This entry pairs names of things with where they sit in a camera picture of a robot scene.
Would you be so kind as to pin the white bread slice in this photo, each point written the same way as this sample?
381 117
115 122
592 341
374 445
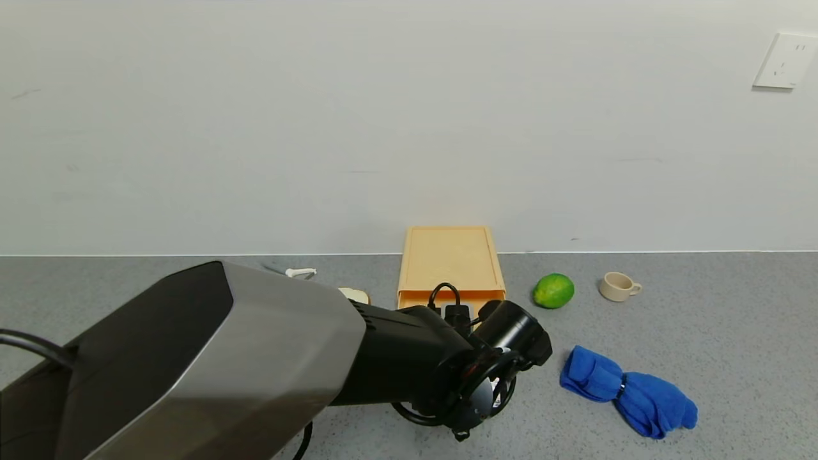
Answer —
358 296

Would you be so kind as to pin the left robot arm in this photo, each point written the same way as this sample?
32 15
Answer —
223 358

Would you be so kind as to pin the beige cup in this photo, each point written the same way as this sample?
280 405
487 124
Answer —
615 287

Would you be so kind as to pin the white wall socket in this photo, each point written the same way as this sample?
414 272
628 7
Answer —
786 62

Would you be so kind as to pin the yellow drawer case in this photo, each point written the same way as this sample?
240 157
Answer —
450 259

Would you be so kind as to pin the green lime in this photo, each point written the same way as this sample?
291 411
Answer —
553 291

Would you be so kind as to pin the white peeler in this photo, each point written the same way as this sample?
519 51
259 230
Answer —
299 273

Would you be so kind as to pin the blue cloth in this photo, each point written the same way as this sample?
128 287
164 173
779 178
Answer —
645 399

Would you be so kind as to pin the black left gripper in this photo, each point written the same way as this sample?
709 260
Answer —
479 402

